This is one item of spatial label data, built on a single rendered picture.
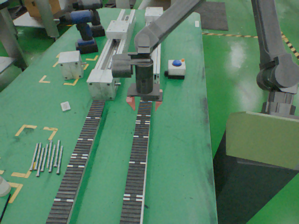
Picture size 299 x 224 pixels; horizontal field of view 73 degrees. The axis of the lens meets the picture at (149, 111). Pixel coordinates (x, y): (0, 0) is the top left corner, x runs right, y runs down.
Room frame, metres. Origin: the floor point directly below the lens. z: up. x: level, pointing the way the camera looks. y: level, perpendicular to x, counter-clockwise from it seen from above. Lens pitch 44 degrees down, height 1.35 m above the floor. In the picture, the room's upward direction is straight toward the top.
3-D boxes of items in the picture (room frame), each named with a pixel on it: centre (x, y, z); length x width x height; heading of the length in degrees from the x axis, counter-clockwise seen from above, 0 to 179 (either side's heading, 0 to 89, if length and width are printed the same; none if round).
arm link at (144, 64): (0.54, 0.02, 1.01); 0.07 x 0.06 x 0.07; 91
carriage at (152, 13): (1.38, -0.03, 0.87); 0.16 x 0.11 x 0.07; 177
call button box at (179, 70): (0.85, -0.12, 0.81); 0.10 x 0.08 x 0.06; 87
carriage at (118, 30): (1.14, 0.17, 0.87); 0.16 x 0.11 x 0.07; 177
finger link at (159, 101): (0.54, -0.01, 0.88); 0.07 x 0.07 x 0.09; 88
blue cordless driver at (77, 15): (1.08, 0.39, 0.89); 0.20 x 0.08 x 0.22; 109
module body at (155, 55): (1.13, -0.02, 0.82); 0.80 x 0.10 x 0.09; 177
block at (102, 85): (0.70, 0.19, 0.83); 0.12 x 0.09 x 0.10; 87
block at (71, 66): (0.86, 0.36, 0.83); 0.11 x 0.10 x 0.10; 102
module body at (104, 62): (1.14, 0.17, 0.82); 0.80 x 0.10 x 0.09; 177
